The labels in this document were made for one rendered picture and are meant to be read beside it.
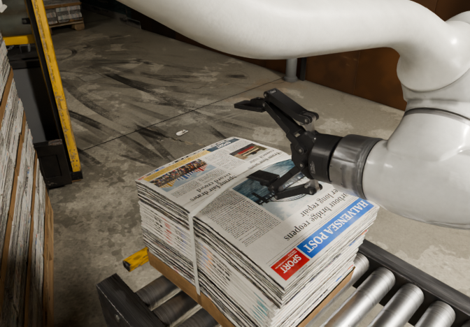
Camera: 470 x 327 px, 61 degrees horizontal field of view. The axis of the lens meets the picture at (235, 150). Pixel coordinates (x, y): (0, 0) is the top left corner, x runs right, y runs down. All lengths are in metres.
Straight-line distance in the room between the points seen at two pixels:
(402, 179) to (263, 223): 0.26
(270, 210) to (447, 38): 0.38
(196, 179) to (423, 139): 0.44
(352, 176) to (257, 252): 0.19
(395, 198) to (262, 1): 0.31
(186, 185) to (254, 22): 0.50
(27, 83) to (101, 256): 1.12
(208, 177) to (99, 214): 1.72
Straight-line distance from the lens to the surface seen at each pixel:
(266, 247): 0.65
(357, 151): 0.57
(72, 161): 2.70
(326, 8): 0.39
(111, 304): 0.92
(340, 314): 0.89
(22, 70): 2.64
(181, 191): 0.77
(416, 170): 0.53
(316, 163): 0.61
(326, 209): 0.75
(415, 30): 0.50
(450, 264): 2.33
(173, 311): 0.88
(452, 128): 0.55
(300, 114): 0.63
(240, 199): 0.73
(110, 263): 2.16
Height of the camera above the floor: 1.48
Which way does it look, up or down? 30 degrees down
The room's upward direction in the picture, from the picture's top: straight up
